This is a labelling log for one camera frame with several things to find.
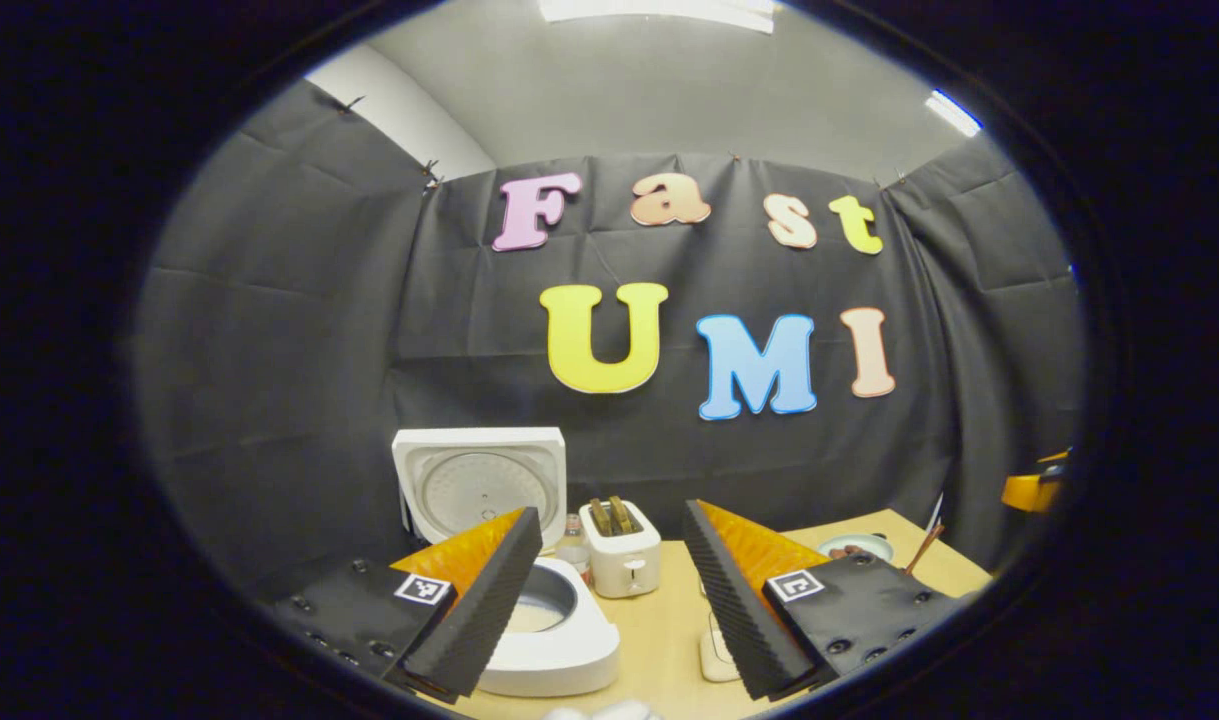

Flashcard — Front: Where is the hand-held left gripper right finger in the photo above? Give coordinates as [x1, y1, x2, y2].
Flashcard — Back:
[681, 500, 970, 703]

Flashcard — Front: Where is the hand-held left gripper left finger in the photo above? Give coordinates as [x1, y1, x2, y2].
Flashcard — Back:
[259, 505, 545, 706]

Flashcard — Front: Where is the white rice cooker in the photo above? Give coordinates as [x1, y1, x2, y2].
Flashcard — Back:
[391, 428, 622, 698]

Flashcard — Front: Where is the brown wooden spoon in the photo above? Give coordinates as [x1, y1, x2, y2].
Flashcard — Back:
[904, 522, 946, 578]

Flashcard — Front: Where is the clear plastic bottle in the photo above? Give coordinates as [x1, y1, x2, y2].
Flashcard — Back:
[557, 513, 592, 586]

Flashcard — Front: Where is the white toaster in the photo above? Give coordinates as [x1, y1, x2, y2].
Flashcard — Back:
[579, 498, 662, 599]

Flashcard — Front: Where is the pale green plate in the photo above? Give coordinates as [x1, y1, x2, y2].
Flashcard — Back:
[817, 533, 895, 563]

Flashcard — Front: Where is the black backdrop cloth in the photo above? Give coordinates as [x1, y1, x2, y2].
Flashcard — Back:
[134, 78, 1085, 601]

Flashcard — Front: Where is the small ceiling light panel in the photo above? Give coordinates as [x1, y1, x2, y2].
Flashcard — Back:
[924, 90, 983, 138]

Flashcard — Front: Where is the long ceiling light panel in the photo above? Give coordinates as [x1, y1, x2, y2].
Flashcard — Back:
[539, 0, 775, 34]

